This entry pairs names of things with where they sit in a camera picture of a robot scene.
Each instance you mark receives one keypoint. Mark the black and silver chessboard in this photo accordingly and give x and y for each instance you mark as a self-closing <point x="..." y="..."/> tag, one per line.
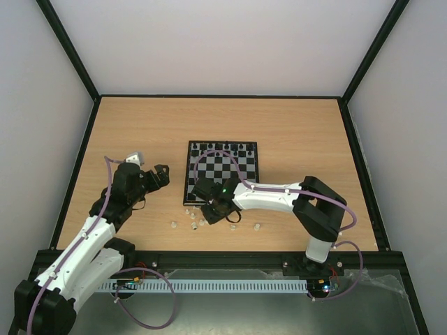
<point x="219" y="169"/>

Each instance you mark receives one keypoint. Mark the grey slotted cable duct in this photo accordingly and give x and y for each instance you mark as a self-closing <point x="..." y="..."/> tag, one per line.
<point x="184" y="286"/>

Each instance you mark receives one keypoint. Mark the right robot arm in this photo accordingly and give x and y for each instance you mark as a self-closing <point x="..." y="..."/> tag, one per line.
<point x="317" y="207"/>

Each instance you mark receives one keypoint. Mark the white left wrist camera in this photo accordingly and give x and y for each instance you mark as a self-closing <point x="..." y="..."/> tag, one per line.
<point x="136" y="157"/>

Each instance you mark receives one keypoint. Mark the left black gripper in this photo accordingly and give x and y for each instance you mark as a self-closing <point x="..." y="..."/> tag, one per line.
<point x="164" y="177"/>

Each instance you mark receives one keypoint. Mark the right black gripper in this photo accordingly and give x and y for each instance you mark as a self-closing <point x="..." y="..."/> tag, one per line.
<point x="208" y="199"/>

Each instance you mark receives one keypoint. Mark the green circuit board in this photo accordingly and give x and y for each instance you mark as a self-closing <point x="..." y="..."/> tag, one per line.
<point x="328" y="287"/>

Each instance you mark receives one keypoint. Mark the left circuit board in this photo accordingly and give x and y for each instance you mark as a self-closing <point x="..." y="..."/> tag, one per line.
<point x="128" y="284"/>

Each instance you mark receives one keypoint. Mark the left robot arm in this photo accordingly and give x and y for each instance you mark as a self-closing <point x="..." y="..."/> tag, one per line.
<point x="49" y="304"/>

